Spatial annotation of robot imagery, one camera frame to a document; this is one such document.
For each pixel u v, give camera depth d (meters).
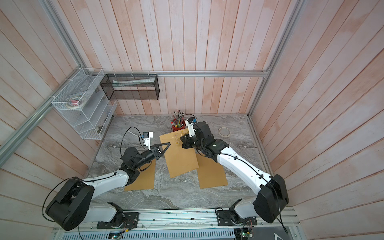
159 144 0.73
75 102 0.73
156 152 0.71
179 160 0.78
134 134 1.08
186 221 0.73
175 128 1.00
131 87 1.04
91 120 0.78
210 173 0.90
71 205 0.42
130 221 0.73
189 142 0.68
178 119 0.99
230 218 0.66
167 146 0.75
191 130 0.69
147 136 0.70
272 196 0.40
